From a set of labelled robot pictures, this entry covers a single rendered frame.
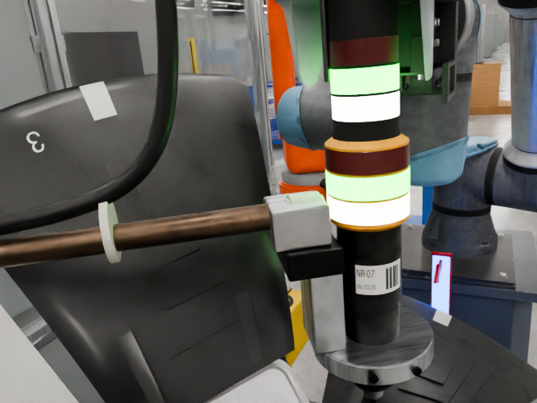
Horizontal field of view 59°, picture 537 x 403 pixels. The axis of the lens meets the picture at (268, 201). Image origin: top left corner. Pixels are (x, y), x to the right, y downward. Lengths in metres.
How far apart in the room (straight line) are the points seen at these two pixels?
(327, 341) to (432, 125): 0.27
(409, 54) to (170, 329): 0.21
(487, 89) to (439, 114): 9.05
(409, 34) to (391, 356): 0.18
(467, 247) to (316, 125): 0.58
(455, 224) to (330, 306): 0.79
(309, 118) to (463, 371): 0.30
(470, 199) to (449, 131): 0.54
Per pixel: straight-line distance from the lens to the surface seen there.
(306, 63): 0.26
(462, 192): 1.02
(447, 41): 0.34
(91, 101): 0.36
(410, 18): 0.31
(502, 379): 0.51
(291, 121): 0.57
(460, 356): 0.50
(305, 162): 4.20
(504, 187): 0.99
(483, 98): 9.55
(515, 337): 1.06
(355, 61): 0.23
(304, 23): 0.26
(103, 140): 0.34
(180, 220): 0.24
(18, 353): 0.50
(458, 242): 1.04
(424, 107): 0.48
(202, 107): 0.36
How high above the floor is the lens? 1.46
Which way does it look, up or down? 18 degrees down
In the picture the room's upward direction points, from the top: 5 degrees counter-clockwise
